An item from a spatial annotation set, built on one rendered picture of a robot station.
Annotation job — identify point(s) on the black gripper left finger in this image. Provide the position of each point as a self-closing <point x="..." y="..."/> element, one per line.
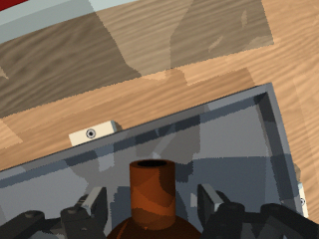
<point x="33" y="225"/>

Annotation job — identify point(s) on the brown glass bottle with white label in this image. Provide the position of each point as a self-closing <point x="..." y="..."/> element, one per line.
<point x="152" y="184"/>

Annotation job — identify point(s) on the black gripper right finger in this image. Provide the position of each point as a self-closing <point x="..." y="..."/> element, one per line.
<point x="273" y="222"/>

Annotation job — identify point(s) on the dark grey shallow tray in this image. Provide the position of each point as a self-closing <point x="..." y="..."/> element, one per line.
<point x="236" y="143"/>

